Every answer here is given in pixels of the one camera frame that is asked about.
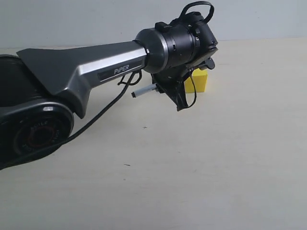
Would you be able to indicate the yellow cube block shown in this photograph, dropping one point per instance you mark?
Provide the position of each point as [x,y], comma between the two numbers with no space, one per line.
[198,81]

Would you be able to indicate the black and white marker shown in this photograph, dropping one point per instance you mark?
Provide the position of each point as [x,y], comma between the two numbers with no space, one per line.
[144,90]

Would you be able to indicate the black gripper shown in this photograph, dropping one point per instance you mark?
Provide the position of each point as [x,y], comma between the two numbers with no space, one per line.
[169,71]

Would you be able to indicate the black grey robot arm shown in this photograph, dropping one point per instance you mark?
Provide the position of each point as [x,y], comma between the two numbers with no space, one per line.
[42,90]

